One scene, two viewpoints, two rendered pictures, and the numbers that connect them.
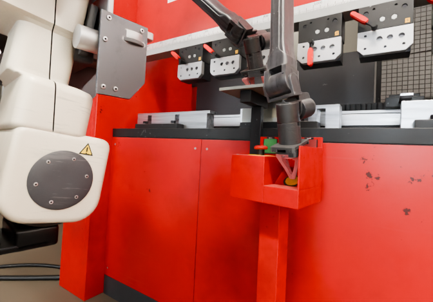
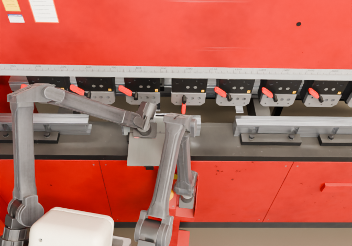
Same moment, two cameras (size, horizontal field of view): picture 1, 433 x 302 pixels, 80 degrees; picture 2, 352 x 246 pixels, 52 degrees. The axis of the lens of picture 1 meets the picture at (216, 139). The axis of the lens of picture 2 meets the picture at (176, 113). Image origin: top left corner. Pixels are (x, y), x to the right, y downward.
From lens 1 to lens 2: 1.59 m
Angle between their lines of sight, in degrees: 60
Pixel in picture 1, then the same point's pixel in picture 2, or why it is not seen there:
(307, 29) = (179, 84)
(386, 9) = (237, 83)
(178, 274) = (96, 211)
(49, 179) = not seen: outside the picture
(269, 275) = (174, 226)
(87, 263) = not seen: hidden behind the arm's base
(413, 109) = (242, 128)
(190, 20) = (32, 51)
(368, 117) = (212, 89)
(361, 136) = (216, 159)
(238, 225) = (140, 191)
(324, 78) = not seen: hidden behind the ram
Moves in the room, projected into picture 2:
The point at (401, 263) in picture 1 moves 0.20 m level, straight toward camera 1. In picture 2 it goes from (227, 191) to (229, 225)
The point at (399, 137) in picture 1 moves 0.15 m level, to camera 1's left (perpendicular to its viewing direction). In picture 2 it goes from (234, 159) to (210, 173)
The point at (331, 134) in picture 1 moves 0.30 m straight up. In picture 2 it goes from (199, 158) to (206, 119)
